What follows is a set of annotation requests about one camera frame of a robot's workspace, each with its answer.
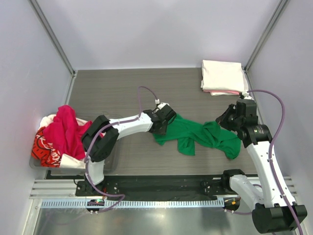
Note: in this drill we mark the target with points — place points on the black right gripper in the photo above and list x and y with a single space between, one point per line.
222 120

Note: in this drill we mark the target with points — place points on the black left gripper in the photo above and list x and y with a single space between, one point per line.
162 131

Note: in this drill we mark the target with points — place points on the green t shirt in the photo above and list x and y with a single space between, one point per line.
209 134

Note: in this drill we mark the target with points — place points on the clear plastic bin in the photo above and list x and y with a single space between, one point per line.
110 163

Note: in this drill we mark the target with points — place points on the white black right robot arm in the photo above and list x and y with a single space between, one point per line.
273 207

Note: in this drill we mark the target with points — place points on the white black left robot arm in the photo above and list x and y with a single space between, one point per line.
100 138

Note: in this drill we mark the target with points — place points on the folded pink t shirt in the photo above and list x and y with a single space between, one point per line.
217 93

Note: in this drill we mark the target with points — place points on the folded white t shirt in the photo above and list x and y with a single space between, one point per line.
223 76

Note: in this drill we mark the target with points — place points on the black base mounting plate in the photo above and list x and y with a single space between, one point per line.
165 188

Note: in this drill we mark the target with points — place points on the magenta red t shirt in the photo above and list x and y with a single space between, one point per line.
65 133

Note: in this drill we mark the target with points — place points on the white t shirt in bin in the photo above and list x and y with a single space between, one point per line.
66 161

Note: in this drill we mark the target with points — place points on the red printed t shirt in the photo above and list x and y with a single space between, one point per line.
44 151

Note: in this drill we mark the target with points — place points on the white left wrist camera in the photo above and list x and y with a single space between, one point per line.
159 104

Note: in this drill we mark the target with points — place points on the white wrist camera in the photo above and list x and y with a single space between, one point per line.
245 95
159 104

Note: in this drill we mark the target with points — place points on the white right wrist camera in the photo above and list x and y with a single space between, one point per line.
245 95

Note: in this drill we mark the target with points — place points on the left aluminium frame post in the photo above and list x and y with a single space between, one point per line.
48 29

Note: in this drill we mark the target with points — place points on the aluminium frame post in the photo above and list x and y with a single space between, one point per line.
279 10
48 29

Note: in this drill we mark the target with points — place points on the right aluminium frame post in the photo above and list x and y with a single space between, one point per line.
279 10

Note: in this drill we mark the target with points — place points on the slotted grey cable duct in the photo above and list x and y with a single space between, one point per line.
102 204

